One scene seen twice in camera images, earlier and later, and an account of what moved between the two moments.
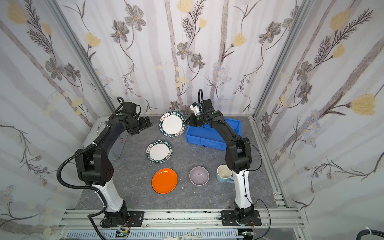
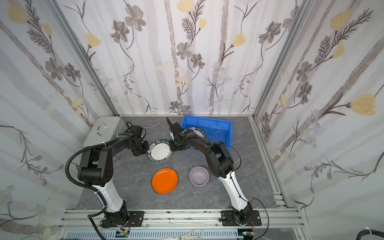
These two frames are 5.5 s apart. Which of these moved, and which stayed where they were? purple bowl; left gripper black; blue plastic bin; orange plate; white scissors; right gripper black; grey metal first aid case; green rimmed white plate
Moved: green rimmed white plate; left gripper black; blue plastic bin; right gripper black
Stayed: orange plate; grey metal first aid case; purple bowl; white scissors
